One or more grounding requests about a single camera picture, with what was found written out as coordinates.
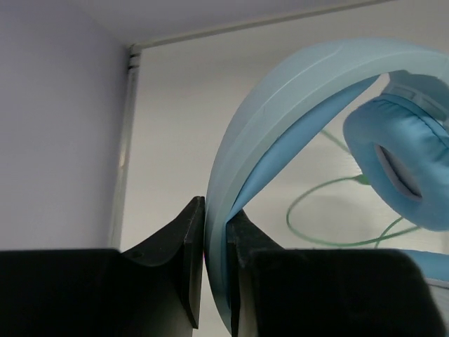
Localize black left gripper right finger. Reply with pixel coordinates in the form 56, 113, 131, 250
226, 212, 441, 336

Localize light blue headphones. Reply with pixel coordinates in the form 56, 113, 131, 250
204, 38, 448, 326

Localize aluminium side rail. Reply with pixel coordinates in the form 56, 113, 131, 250
109, 44, 142, 249

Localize green headphone cable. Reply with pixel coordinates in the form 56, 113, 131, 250
286, 129, 422, 246

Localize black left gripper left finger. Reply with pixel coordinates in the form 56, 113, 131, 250
1, 197, 205, 336

